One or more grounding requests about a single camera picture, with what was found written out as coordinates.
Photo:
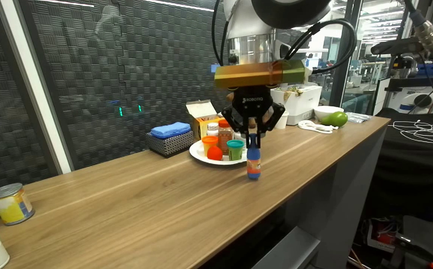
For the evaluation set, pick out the white frame post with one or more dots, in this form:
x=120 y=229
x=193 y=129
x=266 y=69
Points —
x=32 y=84

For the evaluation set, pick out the black side table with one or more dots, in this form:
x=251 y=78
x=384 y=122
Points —
x=411 y=170

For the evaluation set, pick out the white pill bottle black print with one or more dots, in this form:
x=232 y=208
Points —
x=212 y=129

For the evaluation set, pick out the blue toy bottle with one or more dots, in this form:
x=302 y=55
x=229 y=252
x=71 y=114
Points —
x=254 y=167

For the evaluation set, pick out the blue tape strip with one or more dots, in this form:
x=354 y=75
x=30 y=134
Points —
x=214 y=68

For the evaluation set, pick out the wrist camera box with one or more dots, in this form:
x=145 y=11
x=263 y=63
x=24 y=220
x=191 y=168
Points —
x=256 y=75

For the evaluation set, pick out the green round fruit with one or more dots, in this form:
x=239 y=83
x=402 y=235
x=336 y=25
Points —
x=336 y=120

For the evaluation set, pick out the white paper plate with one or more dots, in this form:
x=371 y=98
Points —
x=199 y=152

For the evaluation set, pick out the white grey appliance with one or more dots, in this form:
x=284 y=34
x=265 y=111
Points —
x=303 y=102

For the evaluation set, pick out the clear plastic bag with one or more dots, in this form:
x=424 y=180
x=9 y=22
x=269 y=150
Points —
x=360 y=117

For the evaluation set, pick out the white bowl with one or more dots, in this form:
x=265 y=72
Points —
x=326 y=111

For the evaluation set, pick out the open yellow cardboard box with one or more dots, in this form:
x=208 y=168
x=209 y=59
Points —
x=202 y=113

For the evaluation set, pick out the teal-lid dough tub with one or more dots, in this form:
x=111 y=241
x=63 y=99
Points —
x=235 y=150

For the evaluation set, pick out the blue folded cloth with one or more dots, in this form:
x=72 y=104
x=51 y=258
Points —
x=171 y=131

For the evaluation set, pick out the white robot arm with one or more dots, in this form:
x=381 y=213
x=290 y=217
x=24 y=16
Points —
x=251 y=31

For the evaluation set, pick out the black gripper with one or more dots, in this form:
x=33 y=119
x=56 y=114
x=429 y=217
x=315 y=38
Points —
x=254 y=105

